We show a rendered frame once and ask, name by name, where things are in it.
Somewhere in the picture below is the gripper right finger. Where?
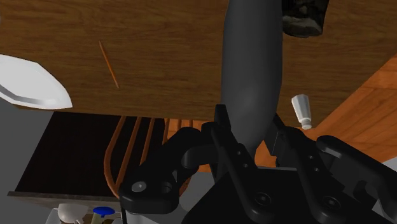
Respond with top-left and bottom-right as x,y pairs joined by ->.
264,114 -> 397,224

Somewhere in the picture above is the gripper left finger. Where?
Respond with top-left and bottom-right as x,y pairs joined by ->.
118,104 -> 274,224

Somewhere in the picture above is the wooden chair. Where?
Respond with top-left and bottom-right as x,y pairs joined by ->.
103,116 -> 215,200

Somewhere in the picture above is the small white bottle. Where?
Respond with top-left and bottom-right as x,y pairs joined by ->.
291,94 -> 313,130

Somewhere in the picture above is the white rounded object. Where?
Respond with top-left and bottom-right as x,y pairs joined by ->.
57,203 -> 90,224

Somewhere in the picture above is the orange pencil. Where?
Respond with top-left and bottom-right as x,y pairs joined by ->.
98,39 -> 120,90

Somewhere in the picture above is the wooden table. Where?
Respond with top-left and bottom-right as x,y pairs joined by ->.
0,0 -> 397,129

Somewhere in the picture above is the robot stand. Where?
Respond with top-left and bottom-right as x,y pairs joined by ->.
281,0 -> 330,39

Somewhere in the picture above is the white plate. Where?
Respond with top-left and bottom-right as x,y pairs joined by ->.
0,53 -> 74,110

